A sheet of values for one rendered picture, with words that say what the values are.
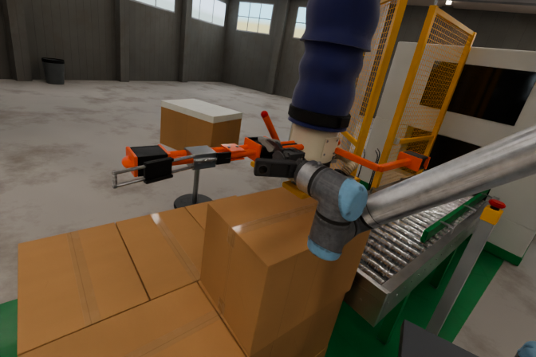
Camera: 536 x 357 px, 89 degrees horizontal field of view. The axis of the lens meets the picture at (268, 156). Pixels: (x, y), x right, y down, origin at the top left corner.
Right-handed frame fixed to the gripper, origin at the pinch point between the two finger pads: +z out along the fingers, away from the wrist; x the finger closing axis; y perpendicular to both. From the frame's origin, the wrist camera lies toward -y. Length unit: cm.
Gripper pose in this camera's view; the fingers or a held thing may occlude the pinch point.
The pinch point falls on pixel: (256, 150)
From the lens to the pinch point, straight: 87.6
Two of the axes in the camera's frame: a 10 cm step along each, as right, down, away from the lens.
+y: 7.6, -1.0, 6.4
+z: -6.2, -3.6, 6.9
